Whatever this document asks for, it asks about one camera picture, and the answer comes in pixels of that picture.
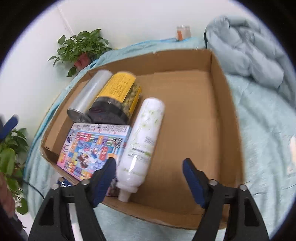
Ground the open cardboard box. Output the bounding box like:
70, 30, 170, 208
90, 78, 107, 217
40, 48, 246, 230

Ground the large silver metal can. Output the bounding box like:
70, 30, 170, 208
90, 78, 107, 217
67, 70, 113, 123

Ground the potted plant red pot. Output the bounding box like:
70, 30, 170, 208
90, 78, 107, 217
49, 29, 112, 77

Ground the crumpled light blue duvet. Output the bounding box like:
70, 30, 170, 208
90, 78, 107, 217
204, 16, 295, 106

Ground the light blue quilt bedspread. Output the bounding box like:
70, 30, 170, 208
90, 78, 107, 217
21, 37, 296, 241

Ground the white spray bottle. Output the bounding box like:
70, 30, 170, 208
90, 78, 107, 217
116, 97, 165, 202

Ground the small orange label jar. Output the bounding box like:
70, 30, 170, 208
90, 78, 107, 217
177, 25, 192, 41

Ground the colourful board game box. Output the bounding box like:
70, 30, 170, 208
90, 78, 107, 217
56, 122, 132, 197

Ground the yellow label jar black lid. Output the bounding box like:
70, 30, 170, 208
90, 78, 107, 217
88, 71, 142, 125

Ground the large green leafy plant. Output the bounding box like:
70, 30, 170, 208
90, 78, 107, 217
1, 128, 29, 215

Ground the person's left hand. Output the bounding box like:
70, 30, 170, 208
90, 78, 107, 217
0, 173, 16, 218

